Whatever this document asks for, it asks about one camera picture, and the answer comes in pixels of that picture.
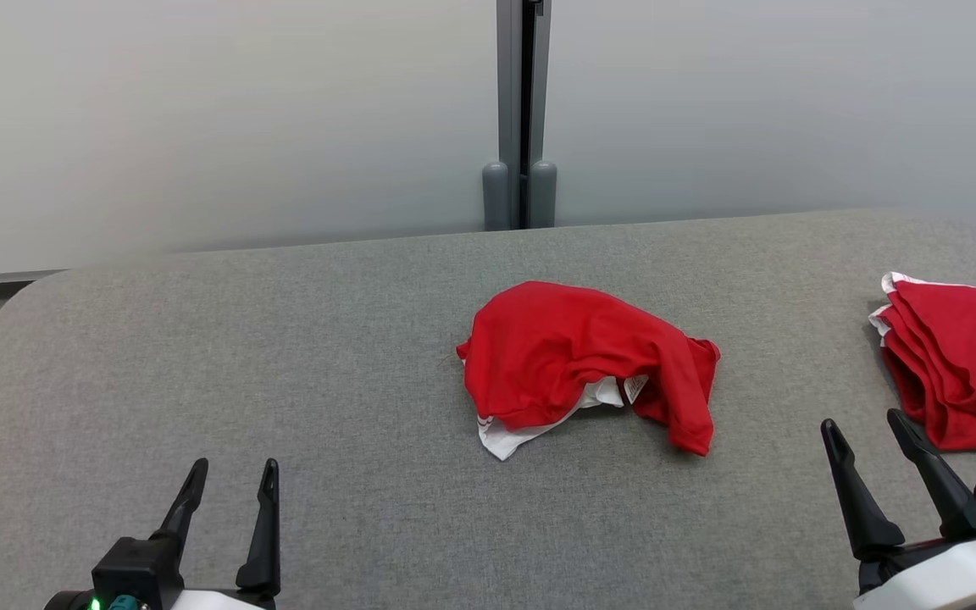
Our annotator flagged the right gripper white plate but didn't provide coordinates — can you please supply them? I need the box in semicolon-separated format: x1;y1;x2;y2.
820;408;976;610

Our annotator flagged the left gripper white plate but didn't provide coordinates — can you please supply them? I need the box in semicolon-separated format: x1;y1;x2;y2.
153;457;280;610

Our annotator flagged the red shirt with white trim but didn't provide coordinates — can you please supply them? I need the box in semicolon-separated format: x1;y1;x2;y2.
456;281;721;463
868;271;976;452

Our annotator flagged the grey fabric sofa cushion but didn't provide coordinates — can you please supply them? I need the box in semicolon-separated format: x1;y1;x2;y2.
0;210;976;610

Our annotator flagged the grey cylindrical post foot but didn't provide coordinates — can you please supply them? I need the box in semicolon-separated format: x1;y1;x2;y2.
482;161;511;231
529;159;557;228

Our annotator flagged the grey partition post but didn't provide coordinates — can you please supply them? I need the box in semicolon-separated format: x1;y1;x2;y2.
496;0;552;230

